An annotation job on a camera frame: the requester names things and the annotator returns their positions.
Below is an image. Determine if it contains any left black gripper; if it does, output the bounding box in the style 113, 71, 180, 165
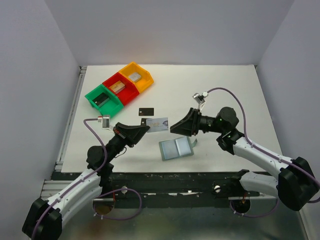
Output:
106, 122, 150, 163

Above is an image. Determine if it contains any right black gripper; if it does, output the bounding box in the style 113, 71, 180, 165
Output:
170, 107, 225, 137

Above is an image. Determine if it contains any dark credit card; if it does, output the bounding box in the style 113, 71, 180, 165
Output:
140, 118, 147, 126
138, 107, 155, 117

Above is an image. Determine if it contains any green card holder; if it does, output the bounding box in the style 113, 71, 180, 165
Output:
158, 136, 198, 161

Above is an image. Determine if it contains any white VIP card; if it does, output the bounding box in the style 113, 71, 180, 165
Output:
145, 117, 169, 133

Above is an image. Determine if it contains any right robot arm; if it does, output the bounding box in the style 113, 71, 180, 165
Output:
170, 107, 320, 211

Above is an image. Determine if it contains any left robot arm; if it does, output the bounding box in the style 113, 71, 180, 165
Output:
22, 122, 150, 240

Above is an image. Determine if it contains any red plastic bin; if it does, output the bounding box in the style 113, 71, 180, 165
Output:
102, 72, 140, 106

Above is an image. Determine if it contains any metal block in green bin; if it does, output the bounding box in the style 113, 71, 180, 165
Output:
92, 92, 110, 108

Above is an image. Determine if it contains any green plastic bin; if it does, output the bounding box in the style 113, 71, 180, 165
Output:
85, 84, 124, 118

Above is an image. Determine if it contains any metal block in red bin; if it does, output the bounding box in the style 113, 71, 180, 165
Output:
110, 80, 126, 94

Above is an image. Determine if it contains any yellow plastic bin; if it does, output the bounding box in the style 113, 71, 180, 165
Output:
119, 62, 154, 93

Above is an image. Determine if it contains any metal block in yellow bin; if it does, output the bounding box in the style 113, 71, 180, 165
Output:
128, 72, 142, 83

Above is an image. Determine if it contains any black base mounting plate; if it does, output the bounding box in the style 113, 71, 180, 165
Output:
51, 169, 278, 210

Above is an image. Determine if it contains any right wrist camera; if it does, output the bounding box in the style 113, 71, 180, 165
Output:
192, 91, 209, 112

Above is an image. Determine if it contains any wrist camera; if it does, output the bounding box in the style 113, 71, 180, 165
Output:
97, 115, 111, 131
192, 91, 209, 112

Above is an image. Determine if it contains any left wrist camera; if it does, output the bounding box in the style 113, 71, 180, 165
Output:
97, 115, 111, 131

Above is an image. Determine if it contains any aluminium rail frame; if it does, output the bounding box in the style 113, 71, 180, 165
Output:
38, 65, 306, 202

